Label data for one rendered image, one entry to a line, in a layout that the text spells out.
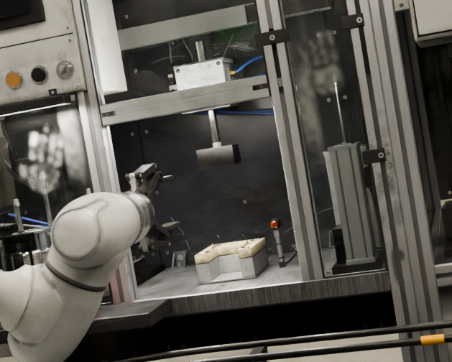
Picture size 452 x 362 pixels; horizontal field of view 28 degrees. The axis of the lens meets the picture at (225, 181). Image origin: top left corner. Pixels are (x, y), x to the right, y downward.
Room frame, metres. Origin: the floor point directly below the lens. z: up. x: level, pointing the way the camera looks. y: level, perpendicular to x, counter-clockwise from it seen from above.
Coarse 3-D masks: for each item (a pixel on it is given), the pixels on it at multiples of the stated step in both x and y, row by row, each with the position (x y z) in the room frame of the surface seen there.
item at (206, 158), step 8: (208, 112) 2.06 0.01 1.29; (208, 120) 2.06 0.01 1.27; (216, 120) 2.06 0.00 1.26; (216, 128) 2.06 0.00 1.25; (216, 136) 2.06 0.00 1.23; (216, 144) 2.06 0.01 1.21; (232, 144) 2.03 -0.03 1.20; (200, 152) 2.04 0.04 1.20; (208, 152) 2.04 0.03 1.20; (216, 152) 2.03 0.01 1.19; (224, 152) 2.03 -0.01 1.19; (232, 152) 2.03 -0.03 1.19; (200, 160) 2.05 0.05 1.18; (208, 160) 2.04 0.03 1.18; (216, 160) 2.04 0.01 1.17; (224, 160) 2.03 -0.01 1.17; (232, 160) 2.03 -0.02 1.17; (240, 160) 2.08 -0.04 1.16; (200, 168) 2.05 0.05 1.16; (208, 168) 2.04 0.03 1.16
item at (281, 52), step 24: (72, 0) 1.91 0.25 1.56; (264, 24) 1.81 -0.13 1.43; (264, 48) 1.81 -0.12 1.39; (288, 72) 1.80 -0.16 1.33; (288, 96) 1.81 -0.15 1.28; (96, 120) 1.91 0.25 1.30; (96, 168) 1.92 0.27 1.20; (288, 168) 1.81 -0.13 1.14; (288, 192) 1.81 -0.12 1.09; (312, 216) 1.80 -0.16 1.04; (312, 240) 1.81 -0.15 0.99; (120, 264) 1.91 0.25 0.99
